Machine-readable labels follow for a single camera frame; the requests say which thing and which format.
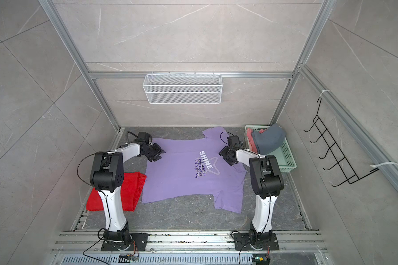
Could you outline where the green plastic basket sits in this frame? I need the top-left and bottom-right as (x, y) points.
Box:
(244, 125), (297, 173)

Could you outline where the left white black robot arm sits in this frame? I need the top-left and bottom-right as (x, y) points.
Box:
(90, 139), (165, 242)

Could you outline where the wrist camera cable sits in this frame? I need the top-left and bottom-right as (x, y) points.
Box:
(219, 131), (234, 146)
(125, 130), (142, 144)

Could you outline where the black wire hook rack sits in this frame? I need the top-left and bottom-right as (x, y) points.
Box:
(304, 98), (379, 187)

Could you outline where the pink red t shirt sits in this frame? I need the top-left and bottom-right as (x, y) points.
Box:
(247, 128), (268, 154)

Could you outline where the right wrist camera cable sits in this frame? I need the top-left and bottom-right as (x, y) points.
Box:
(219, 131), (234, 146)

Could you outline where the grey blue t shirt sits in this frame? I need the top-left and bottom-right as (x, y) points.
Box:
(252, 125), (286, 155)

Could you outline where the white wire mesh basket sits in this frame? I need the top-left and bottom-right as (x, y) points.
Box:
(143, 74), (223, 104)

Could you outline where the red folded t shirt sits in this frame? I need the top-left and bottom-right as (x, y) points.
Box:
(86, 172), (147, 212)

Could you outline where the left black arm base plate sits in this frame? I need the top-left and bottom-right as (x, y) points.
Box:
(101, 233), (149, 252)

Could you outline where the small circuit board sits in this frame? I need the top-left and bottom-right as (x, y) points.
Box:
(118, 255), (138, 263)

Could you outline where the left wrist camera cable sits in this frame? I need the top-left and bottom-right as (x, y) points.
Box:
(125, 130), (142, 144)

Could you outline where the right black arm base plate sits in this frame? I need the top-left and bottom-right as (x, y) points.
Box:
(231, 231), (280, 251)

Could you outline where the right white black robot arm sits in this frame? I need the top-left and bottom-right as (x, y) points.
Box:
(219, 146), (284, 244)

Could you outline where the purple t shirt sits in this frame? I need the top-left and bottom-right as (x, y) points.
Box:
(142, 127), (247, 213)

